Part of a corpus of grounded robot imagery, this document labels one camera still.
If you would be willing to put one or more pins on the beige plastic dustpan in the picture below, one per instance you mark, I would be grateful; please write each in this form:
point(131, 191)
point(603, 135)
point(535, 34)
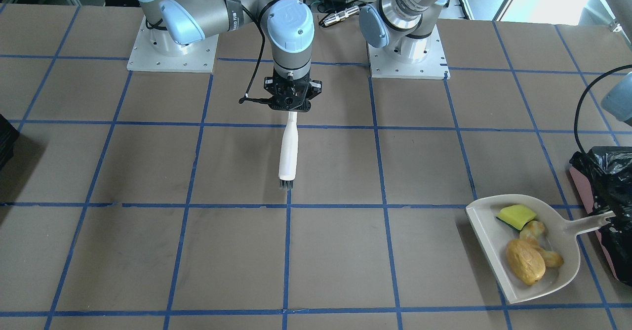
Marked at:
point(552, 236)

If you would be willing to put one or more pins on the round golden bread roll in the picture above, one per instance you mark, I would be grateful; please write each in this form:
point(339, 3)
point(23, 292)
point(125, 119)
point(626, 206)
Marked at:
point(525, 262)

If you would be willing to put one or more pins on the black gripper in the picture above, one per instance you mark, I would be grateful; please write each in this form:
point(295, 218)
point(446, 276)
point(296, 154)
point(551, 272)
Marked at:
point(269, 86)

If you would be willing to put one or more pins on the white hand brush black bristles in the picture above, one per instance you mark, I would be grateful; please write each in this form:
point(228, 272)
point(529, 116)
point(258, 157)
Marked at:
point(287, 167)

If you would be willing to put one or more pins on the bin with black trash bag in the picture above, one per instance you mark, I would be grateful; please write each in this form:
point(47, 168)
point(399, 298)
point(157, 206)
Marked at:
point(609, 173)

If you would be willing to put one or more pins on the yellow sponge piece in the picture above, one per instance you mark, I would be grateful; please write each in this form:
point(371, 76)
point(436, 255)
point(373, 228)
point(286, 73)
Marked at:
point(516, 216)

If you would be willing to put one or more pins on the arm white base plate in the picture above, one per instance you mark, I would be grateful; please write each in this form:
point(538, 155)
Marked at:
point(155, 51)
point(409, 58)

